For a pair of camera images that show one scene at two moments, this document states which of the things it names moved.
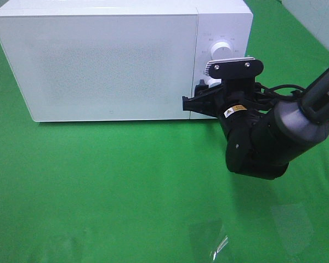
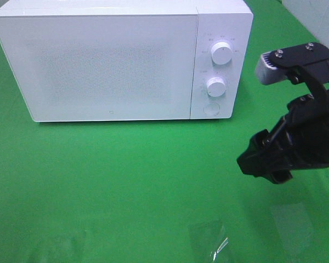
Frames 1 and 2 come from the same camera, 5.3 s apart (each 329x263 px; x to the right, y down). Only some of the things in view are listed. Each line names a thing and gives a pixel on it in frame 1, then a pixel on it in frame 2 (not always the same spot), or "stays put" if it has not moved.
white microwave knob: x=221 y=50 stays put
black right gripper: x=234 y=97 -> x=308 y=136
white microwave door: x=102 y=67 stays put
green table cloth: x=160 y=191 stays put
